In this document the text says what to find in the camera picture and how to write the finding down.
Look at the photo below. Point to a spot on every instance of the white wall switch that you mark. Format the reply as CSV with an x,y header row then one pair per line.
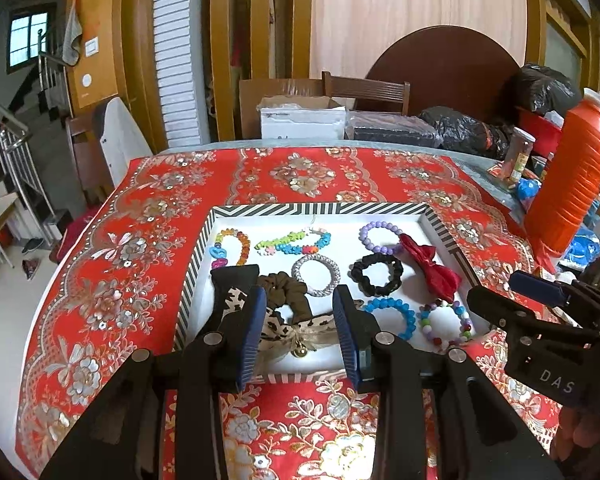
x,y
91,46

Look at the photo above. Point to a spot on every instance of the dark wooden chair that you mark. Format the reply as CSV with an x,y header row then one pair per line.
x,y
87,160

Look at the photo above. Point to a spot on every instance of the orange plastic bottle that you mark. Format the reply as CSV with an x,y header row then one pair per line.
x,y
570,175

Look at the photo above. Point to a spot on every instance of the red plastic stool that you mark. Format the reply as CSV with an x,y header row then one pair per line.
x,y
75,232

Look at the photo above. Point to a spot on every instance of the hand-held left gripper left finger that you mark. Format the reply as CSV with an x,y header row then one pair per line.
x,y
252,335

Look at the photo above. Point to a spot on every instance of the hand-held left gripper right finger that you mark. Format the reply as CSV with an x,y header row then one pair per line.
x,y
345,330

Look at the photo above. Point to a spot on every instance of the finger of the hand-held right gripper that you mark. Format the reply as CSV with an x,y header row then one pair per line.
x,y
535,285
497,310

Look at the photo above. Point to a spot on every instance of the red floral tablecloth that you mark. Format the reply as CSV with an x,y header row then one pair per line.
x,y
105,285

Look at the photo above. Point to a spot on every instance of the blue plastic package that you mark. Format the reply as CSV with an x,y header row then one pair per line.
x,y
585,250

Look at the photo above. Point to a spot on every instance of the black garbage bag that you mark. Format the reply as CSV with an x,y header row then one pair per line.
x,y
460,130
545,87

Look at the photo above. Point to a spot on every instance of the blue pink hair clip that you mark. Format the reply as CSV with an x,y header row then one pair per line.
x,y
219,252

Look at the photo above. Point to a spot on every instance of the white louvered panel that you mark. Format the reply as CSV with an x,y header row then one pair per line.
x,y
177,60

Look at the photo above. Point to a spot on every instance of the white round wall sticker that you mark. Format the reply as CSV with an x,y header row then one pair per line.
x,y
86,79

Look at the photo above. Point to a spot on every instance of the hanging grey towel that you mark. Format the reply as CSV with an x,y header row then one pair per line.
x,y
72,40

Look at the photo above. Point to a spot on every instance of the small glass jar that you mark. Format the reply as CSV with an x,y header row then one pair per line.
x,y
517,155

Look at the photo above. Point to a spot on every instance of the small white desk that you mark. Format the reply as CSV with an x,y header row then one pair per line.
x,y
0,212

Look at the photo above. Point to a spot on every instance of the white chair back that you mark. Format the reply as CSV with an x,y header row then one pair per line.
x,y
125,140

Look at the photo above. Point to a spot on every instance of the black wrapped package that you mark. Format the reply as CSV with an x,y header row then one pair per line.
x,y
395,130

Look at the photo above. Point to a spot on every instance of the striped edge white tray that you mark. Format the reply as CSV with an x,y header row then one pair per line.
x,y
342,230

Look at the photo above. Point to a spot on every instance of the brown scrunchie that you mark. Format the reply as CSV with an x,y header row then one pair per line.
x,y
285,285

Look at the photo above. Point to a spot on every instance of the round brown tabletop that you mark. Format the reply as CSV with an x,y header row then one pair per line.
x,y
445,65

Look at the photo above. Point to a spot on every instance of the dark shoe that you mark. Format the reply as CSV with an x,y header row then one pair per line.
x,y
30,267
31,245

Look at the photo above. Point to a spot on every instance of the person's right hand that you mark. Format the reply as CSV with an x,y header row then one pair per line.
x,y
585,440

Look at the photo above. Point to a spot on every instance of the window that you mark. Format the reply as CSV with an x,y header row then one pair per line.
x,y
27,35

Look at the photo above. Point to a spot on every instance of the red fabric bow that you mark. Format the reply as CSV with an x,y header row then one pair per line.
x,y
432,270

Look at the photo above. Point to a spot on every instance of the red plastic basin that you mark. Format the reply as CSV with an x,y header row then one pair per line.
x,y
540,122

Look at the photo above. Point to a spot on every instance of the leopard print bow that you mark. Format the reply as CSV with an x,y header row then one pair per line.
x,y
290,330

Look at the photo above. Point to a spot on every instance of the black scrunchie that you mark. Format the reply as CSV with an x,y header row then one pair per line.
x,y
360,272

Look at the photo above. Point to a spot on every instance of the white cardboard box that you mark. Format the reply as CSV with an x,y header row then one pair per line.
x,y
302,120

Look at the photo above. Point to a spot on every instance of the brown wooden chair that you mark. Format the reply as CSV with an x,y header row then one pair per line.
x,y
365,91

